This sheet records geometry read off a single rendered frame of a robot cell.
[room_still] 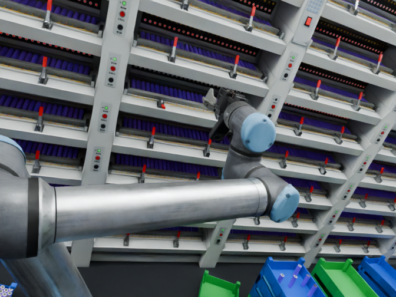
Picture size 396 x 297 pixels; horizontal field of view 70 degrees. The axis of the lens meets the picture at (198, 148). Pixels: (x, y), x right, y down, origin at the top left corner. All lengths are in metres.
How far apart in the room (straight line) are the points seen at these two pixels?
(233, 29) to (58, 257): 0.94
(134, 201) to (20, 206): 0.16
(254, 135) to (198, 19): 0.58
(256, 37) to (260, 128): 0.59
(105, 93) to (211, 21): 0.48
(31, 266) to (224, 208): 0.39
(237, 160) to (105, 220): 0.40
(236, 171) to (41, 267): 0.48
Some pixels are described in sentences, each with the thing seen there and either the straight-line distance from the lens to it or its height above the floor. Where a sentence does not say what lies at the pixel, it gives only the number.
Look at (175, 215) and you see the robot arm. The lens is 0.52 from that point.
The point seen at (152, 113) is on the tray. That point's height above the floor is 0.86.
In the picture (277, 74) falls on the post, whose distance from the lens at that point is 1.30.
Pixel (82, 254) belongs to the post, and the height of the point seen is 0.08.
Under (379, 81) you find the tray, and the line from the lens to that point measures 1.66.
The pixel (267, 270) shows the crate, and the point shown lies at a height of 0.35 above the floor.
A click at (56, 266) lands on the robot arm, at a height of 0.70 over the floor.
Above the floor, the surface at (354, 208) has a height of 0.51.
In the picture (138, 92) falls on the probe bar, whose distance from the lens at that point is 1.19.
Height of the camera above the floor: 1.22
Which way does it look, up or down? 22 degrees down
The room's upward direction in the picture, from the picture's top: 18 degrees clockwise
